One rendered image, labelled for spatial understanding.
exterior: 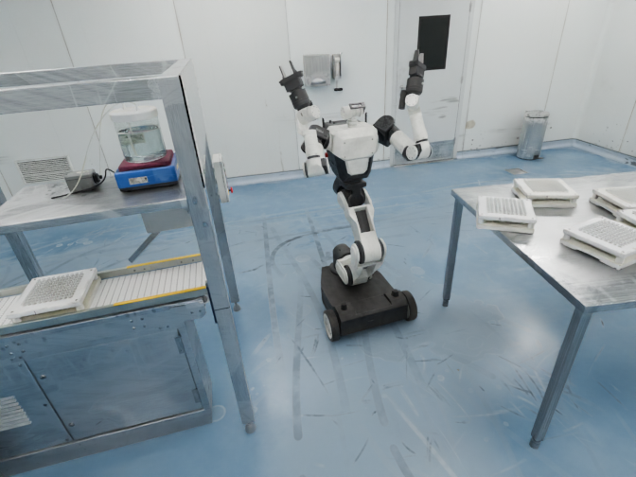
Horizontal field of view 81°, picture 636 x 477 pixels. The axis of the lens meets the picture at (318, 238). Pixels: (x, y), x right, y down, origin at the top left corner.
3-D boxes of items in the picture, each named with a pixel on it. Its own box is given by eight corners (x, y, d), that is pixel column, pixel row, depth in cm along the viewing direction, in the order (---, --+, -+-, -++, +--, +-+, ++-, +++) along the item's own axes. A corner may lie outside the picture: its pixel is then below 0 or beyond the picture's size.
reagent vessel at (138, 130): (169, 150, 144) (157, 97, 135) (167, 160, 131) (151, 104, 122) (128, 154, 141) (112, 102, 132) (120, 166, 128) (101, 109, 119)
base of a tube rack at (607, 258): (595, 229, 172) (597, 224, 171) (657, 253, 152) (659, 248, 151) (558, 242, 164) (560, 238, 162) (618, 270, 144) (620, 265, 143)
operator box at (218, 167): (228, 192, 244) (220, 152, 231) (229, 202, 229) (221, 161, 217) (219, 193, 242) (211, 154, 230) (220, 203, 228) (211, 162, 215)
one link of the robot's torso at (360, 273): (337, 271, 260) (350, 238, 218) (363, 265, 264) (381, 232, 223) (344, 291, 253) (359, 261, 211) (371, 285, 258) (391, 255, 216)
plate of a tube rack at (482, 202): (529, 203, 189) (530, 199, 188) (536, 224, 169) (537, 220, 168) (477, 198, 197) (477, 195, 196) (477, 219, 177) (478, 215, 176)
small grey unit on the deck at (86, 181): (108, 182, 142) (102, 167, 139) (103, 188, 136) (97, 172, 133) (73, 186, 140) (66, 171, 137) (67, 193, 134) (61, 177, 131)
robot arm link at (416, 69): (432, 66, 198) (429, 90, 199) (415, 68, 204) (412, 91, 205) (420, 58, 188) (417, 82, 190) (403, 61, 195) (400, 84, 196)
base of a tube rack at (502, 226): (527, 211, 191) (528, 207, 190) (533, 234, 171) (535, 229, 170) (475, 207, 199) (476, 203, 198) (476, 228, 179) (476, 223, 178)
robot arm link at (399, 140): (409, 168, 201) (384, 145, 212) (425, 167, 208) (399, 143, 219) (419, 150, 193) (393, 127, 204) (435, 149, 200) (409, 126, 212)
